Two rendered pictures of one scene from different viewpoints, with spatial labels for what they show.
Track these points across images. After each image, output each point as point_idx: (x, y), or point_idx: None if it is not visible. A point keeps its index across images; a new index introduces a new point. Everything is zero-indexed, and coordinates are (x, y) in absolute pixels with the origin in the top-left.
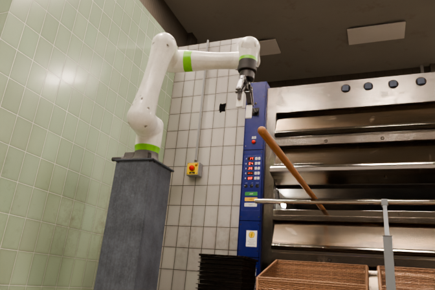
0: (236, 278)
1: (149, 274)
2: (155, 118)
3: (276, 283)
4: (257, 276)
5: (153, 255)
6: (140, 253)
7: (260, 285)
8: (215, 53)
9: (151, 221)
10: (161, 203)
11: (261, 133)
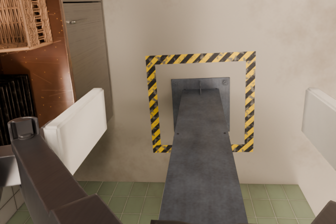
0: (11, 93)
1: (198, 145)
2: None
3: (27, 14)
4: (30, 47)
5: (194, 157)
6: (231, 156)
7: (35, 40)
8: None
9: (215, 183)
10: (186, 206)
11: None
